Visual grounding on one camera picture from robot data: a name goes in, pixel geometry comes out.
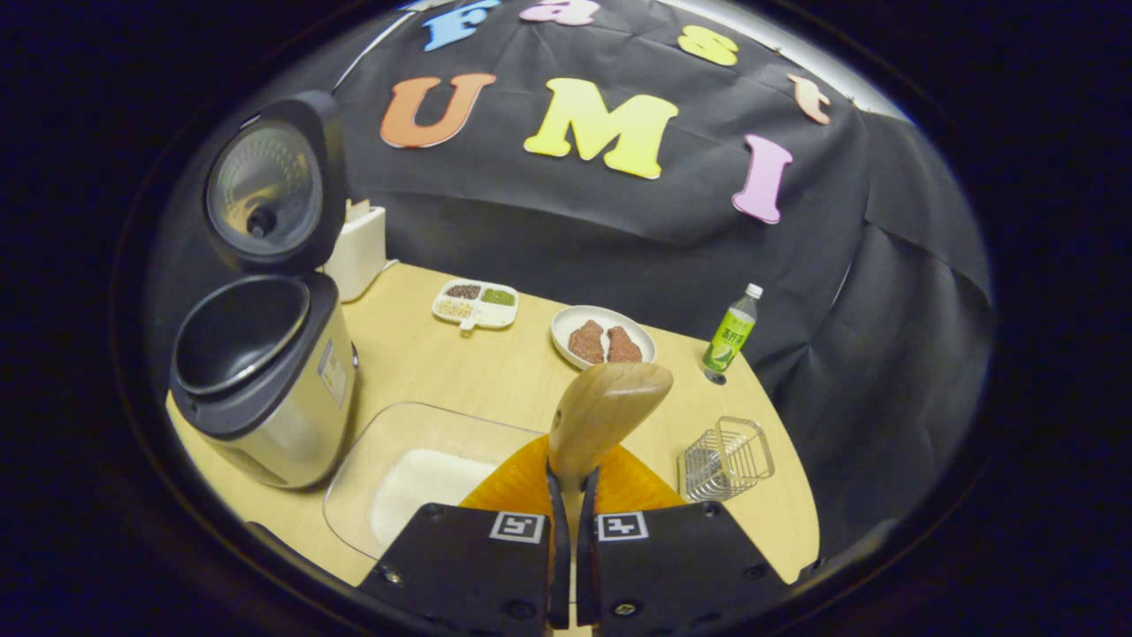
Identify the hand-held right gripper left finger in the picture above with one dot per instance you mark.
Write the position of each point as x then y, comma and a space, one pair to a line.
469, 575

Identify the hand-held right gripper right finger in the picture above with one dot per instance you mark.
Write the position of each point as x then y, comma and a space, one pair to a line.
672, 566

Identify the white rice pile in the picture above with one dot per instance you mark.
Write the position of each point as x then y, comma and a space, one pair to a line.
424, 487

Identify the wooden spoon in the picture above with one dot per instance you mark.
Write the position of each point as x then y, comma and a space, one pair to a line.
601, 407

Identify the black and silver rice cooker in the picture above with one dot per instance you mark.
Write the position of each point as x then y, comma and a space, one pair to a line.
283, 416

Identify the brown meat piece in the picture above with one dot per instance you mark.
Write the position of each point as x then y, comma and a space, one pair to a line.
623, 347
586, 342

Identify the green tea bottle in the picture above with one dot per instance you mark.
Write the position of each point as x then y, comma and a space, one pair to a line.
731, 336

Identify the white divided bean plate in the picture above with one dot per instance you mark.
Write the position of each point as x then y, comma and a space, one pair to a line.
475, 316

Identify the white oval plate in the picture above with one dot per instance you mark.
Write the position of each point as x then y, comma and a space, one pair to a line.
601, 314

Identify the white toaster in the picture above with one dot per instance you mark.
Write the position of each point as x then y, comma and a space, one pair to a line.
358, 257

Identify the black backdrop cloth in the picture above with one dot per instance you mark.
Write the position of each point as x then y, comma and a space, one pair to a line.
619, 230

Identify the toast slice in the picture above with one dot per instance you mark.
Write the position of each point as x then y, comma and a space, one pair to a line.
358, 211

